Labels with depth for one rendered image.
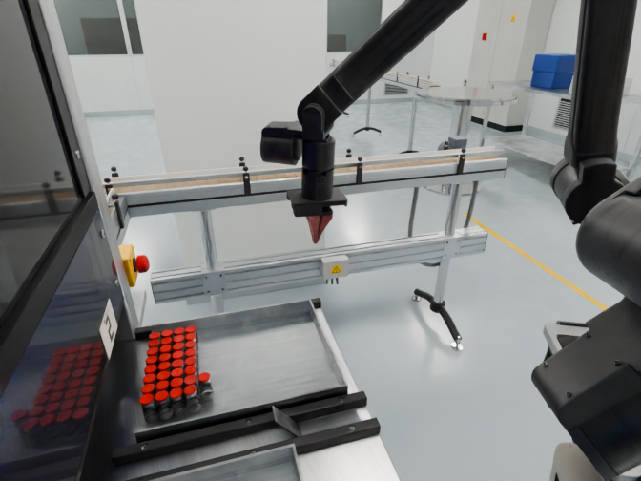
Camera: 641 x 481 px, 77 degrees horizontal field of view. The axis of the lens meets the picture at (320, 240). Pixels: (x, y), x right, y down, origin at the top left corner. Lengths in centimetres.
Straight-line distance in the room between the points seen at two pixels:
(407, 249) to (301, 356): 123
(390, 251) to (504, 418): 85
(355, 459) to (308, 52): 185
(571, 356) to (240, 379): 61
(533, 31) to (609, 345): 697
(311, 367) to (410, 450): 105
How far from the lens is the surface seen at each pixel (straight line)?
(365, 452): 70
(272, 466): 68
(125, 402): 82
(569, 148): 71
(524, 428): 201
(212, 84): 211
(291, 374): 79
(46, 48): 72
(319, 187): 71
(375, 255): 191
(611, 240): 26
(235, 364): 83
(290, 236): 240
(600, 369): 28
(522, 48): 711
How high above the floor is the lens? 145
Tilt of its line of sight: 28 degrees down
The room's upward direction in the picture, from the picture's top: straight up
